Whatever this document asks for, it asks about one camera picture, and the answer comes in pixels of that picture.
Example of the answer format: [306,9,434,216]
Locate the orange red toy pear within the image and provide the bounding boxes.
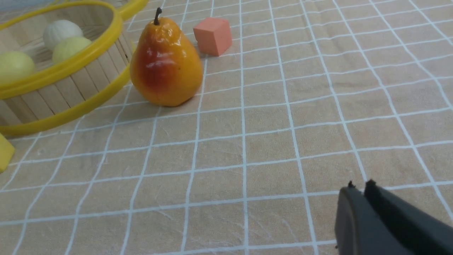
[130,7,203,107]

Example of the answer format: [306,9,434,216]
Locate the white bun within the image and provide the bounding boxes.
[42,20,84,51]

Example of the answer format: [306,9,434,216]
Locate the bamboo steamer tray yellow rim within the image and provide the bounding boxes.
[1,0,144,136]

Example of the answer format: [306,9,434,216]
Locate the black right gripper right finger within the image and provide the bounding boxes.
[364,179,453,255]

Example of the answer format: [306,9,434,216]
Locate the woven bamboo steamer lid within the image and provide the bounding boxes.
[53,0,149,20]

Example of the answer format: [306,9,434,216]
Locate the salmon pink cube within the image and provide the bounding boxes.
[193,17,233,57]

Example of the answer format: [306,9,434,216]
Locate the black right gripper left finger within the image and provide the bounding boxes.
[335,181,412,255]

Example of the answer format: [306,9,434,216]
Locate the yellow block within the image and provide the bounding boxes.
[0,134,15,173]

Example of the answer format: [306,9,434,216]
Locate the pale yellow bun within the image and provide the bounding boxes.
[52,36,92,64]

